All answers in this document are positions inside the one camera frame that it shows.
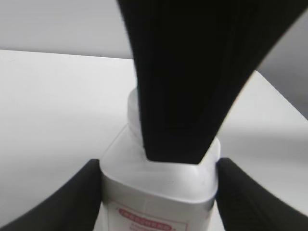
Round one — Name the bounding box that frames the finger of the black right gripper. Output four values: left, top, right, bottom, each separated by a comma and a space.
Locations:
118, 0, 308, 164

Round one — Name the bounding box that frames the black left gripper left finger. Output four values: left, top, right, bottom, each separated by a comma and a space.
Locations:
1, 159, 102, 231

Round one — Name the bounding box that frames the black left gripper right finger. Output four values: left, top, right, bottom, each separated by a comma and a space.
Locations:
216, 158, 308, 231

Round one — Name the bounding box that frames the white yili changqing yogurt bottle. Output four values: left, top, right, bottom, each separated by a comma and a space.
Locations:
100, 90, 221, 231

